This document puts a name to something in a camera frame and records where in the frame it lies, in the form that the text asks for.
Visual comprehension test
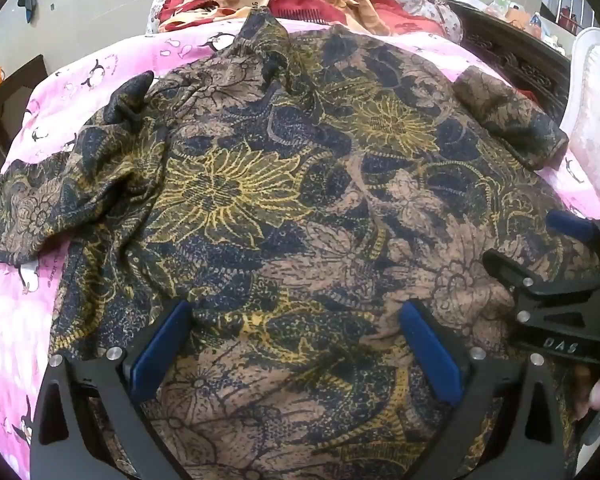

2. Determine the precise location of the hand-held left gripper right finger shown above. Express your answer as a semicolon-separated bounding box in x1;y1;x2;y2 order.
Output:
399;300;569;480

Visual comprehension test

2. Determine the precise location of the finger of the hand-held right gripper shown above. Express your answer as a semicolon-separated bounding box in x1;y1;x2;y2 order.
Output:
546;209;600;286
481;248;600;333

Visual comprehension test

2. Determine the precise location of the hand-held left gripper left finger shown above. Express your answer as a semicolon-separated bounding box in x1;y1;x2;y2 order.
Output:
31;300;194;480

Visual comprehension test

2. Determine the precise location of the brown yellow floral patterned shirt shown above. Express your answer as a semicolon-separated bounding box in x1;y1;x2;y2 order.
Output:
0;7;581;480

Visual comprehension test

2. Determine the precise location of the white floral pillow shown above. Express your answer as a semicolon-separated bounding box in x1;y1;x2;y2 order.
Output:
560;26;600;217

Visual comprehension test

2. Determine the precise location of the pink penguin print blanket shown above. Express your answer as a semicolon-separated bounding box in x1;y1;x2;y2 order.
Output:
0;27;600;463

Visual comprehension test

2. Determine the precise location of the dark carved wooden headboard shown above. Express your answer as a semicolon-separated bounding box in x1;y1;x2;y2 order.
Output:
447;0;574;122

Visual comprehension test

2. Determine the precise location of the dark wooden cabinet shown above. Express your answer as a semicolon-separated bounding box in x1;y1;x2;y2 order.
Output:
0;54;49;172

